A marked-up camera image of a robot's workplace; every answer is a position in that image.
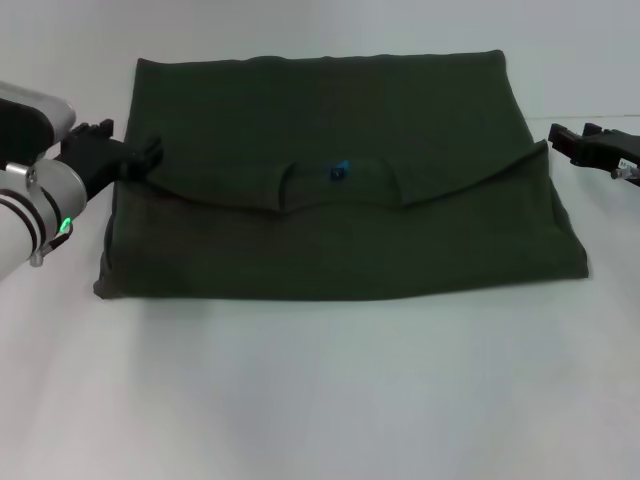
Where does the silver left cable connector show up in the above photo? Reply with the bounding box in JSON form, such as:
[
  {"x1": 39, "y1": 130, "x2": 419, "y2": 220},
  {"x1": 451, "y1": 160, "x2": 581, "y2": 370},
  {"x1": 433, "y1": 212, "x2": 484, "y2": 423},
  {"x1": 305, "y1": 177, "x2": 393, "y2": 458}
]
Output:
[{"x1": 29, "y1": 222, "x2": 74, "y2": 269}]

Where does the silver right cable connector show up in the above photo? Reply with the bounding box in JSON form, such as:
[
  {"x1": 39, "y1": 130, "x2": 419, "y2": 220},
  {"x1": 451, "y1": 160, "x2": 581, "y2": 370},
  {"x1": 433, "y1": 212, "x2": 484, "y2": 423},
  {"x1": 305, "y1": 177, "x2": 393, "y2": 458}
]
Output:
[{"x1": 610, "y1": 167, "x2": 640, "y2": 189}]

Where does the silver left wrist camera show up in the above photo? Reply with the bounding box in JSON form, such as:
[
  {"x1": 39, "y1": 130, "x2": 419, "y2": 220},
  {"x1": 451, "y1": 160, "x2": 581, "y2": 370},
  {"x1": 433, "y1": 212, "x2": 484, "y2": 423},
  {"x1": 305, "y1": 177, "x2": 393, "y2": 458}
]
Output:
[{"x1": 0, "y1": 81, "x2": 77, "y2": 164}]

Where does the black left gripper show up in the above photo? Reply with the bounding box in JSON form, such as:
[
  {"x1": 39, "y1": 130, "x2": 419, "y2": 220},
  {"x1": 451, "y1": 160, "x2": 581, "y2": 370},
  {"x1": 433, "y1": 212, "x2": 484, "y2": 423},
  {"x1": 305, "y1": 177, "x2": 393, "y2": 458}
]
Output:
[{"x1": 52, "y1": 118, "x2": 164, "y2": 199}]

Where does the dark green printed t-shirt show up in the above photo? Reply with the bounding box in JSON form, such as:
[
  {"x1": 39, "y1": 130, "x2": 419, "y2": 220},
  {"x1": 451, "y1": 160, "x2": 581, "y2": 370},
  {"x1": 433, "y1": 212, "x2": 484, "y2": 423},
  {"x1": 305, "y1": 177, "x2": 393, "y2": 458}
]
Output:
[{"x1": 92, "y1": 48, "x2": 592, "y2": 303}]

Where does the silver cable connector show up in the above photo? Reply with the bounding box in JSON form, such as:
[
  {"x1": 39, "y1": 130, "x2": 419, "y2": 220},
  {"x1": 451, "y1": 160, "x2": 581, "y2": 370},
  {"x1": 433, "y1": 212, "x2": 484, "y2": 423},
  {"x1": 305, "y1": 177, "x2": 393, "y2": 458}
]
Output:
[
  {"x1": 29, "y1": 222, "x2": 74, "y2": 269},
  {"x1": 610, "y1": 167, "x2": 640, "y2": 189}
]

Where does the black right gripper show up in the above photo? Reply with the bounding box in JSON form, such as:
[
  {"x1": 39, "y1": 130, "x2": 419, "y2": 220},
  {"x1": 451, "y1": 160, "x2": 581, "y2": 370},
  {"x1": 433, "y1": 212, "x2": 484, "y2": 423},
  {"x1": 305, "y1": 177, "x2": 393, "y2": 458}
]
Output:
[{"x1": 547, "y1": 123, "x2": 640, "y2": 177}]

